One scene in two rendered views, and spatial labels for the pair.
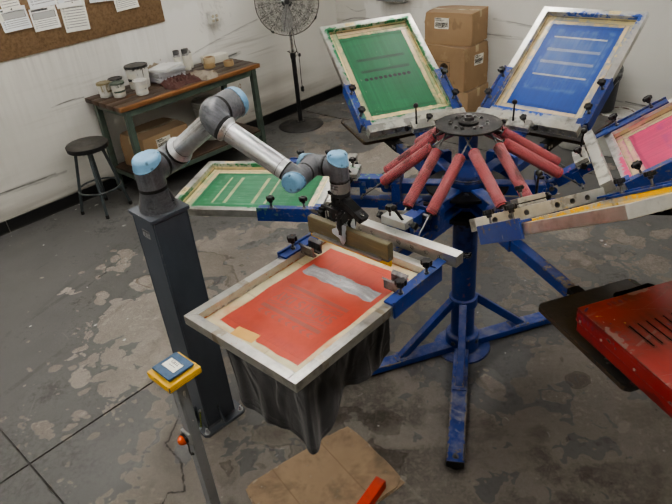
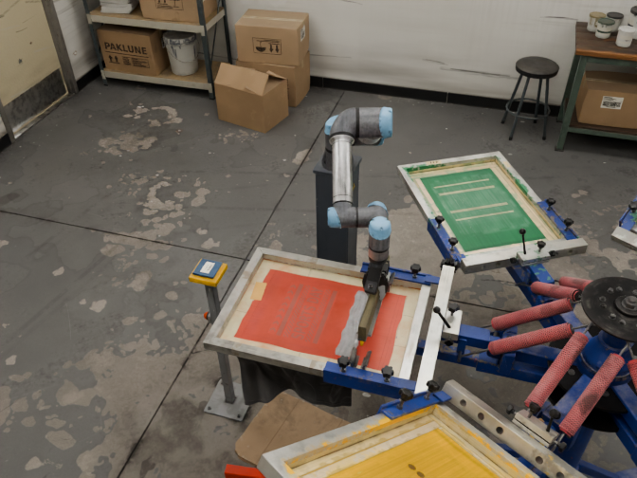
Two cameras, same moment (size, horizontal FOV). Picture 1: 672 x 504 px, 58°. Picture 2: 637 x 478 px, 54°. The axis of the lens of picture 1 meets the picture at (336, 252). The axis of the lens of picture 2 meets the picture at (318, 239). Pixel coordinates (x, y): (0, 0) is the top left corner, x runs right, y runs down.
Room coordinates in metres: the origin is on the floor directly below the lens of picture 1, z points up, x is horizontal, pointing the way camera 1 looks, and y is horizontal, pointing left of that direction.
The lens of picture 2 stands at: (1.05, -1.44, 2.81)
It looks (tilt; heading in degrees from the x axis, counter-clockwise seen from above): 40 degrees down; 63
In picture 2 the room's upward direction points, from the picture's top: 1 degrees counter-clockwise
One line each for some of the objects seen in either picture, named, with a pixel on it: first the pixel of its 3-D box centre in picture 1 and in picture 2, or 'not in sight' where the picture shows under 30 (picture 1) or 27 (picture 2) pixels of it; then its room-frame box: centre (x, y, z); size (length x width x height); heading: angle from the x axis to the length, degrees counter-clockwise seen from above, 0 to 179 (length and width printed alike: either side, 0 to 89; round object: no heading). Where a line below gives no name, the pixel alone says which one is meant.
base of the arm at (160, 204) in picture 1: (155, 196); (337, 154); (2.28, 0.71, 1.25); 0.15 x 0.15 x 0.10
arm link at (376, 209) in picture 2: (311, 166); (373, 216); (2.05, 0.06, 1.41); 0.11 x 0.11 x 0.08; 62
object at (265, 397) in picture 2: (352, 372); (296, 385); (1.68, -0.02, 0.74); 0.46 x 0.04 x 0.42; 135
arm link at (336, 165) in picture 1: (337, 166); (379, 233); (2.02, -0.04, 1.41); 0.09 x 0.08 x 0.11; 62
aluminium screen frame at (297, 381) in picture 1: (315, 295); (322, 312); (1.86, 0.09, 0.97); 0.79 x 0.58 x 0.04; 135
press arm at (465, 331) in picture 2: (405, 223); (465, 335); (2.26, -0.31, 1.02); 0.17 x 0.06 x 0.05; 135
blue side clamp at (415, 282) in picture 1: (414, 289); (364, 379); (1.83, -0.28, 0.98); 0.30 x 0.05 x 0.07; 135
